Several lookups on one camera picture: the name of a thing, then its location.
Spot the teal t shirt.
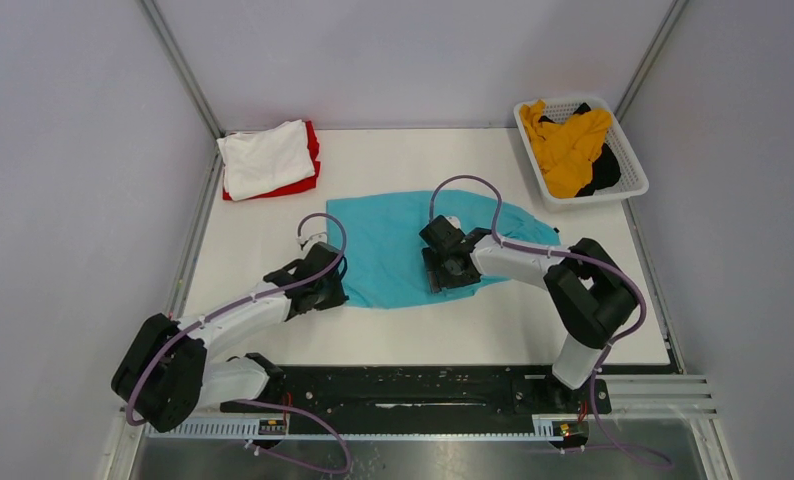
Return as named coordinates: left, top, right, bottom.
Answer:
left=326, top=190, right=561, bottom=309

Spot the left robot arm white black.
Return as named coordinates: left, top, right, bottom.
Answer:
left=111, top=241, right=348, bottom=432

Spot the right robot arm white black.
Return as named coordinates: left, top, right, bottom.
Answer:
left=419, top=216, right=646, bottom=412

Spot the folded red t shirt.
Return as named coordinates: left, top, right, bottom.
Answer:
left=221, top=119, right=322, bottom=201

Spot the folded white t shirt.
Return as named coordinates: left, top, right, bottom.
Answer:
left=216, top=119, right=317, bottom=201

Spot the yellow t shirt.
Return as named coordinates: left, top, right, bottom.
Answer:
left=520, top=99, right=614, bottom=200

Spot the black t shirt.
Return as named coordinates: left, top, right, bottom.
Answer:
left=539, top=102, right=623, bottom=198

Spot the white plastic basket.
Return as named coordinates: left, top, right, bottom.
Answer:
left=513, top=96, right=649, bottom=211

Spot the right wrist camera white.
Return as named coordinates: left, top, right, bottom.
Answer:
left=445, top=216, right=464, bottom=233

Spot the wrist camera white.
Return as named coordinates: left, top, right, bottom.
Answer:
left=445, top=216, right=464, bottom=233
left=297, top=231, right=328, bottom=251

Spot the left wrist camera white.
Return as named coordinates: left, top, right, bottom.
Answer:
left=297, top=231, right=328, bottom=251

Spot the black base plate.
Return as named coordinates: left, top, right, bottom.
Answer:
left=155, top=362, right=614, bottom=437

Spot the white slotted cable duct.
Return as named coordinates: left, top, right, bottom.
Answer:
left=144, top=414, right=563, bottom=442

